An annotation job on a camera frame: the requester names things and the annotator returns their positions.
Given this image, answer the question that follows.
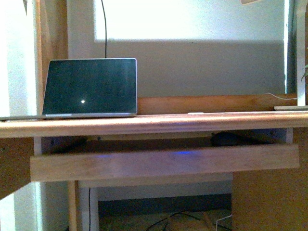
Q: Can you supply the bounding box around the dark grey computer mouse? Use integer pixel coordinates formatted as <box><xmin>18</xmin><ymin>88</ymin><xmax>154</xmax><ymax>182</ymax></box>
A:
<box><xmin>211</xmin><ymin>132</ymin><xmax>240</xmax><ymax>146</ymax></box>

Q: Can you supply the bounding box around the grey open laptop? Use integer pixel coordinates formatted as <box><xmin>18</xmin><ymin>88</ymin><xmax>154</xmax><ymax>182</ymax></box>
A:
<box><xmin>0</xmin><ymin>58</ymin><xmax>138</xmax><ymax>122</ymax></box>

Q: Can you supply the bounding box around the wooden pull-out keyboard tray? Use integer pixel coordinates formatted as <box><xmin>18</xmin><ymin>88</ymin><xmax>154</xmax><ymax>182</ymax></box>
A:
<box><xmin>30</xmin><ymin>140</ymin><xmax>299</xmax><ymax>182</ymax></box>

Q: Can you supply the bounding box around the wooden desk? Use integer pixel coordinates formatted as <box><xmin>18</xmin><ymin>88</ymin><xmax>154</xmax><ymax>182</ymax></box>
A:
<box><xmin>0</xmin><ymin>0</ymin><xmax>308</xmax><ymax>231</ymax></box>

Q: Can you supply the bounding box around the green plant leaf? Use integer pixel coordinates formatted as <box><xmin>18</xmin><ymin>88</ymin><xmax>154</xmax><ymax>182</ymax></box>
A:
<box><xmin>301</xmin><ymin>64</ymin><xmax>308</xmax><ymax>81</ymax></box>

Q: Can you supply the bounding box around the white lamp stand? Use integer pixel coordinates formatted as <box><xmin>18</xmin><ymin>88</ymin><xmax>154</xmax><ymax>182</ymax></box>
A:
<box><xmin>274</xmin><ymin>0</ymin><xmax>308</xmax><ymax>111</ymax></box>

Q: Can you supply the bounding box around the black floor cable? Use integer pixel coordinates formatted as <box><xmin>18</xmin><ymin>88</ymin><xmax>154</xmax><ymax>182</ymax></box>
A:
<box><xmin>144</xmin><ymin>211</ymin><xmax>232</xmax><ymax>231</ymax></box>

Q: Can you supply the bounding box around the white floor cable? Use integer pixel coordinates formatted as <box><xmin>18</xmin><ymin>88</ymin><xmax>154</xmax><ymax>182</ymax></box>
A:
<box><xmin>215</xmin><ymin>215</ymin><xmax>232</xmax><ymax>231</ymax></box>

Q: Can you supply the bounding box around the black hanging cable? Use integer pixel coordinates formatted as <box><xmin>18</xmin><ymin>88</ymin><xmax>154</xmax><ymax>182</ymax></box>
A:
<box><xmin>100</xmin><ymin>0</ymin><xmax>108</xmax><ymax>59</ymax></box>

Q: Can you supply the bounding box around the white charging cable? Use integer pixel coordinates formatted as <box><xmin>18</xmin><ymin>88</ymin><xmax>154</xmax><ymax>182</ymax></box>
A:
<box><xmin>264</xmin><ymin>92</ymin><xmax>298</xmax><ymax>100</ymax></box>

